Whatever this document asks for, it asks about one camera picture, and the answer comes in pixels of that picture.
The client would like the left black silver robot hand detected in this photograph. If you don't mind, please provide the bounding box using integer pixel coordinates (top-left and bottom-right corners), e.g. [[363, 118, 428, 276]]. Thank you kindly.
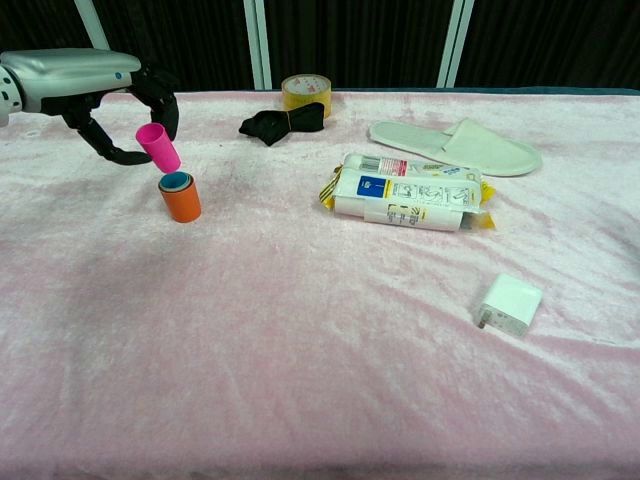
[[0, 48, 180, 167]]

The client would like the pink plastic cup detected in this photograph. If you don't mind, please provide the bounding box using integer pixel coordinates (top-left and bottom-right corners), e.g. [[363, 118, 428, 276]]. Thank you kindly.
[[135, 122, 182, 174]]

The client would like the light blue plastic cup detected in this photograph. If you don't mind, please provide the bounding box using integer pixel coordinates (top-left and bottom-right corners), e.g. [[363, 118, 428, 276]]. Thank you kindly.
[[159, 171, 191, 192]]

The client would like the orange plastic cup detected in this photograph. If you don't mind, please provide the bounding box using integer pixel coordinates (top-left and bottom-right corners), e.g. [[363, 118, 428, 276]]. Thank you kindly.
[[158, 171, 203, 224]]

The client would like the black sock bundle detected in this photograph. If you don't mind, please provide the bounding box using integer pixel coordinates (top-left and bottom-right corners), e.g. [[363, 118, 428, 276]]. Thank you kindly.
[[238, 101, 326, 148]]

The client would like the yellow tape roll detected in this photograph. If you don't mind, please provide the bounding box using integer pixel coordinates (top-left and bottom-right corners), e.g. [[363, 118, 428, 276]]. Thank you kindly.
[[280, 73, 333, 120]]

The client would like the white tissue pack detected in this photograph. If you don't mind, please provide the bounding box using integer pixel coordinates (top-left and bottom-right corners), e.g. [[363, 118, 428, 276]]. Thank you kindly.
[[318, 152, 497, 234]]

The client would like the pink plush table cloth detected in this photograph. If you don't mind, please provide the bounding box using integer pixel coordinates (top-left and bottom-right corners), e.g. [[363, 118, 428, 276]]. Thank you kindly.
[[0, 88, 640, 480]]

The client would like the white disposable slipper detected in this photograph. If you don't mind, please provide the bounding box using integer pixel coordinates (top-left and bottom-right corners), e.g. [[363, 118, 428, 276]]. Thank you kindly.
[[368, 117, 544, 178]]

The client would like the white charger plug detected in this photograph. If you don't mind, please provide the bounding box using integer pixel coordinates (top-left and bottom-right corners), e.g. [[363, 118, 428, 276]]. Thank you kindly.
[[475, 272, 544, 339]]

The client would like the white partition post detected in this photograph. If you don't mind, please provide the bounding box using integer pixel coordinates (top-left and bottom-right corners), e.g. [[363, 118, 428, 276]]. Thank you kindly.
[[73, 0, 112, 51], [436, 0, 475, 90], [243, 0, 274, 92]]

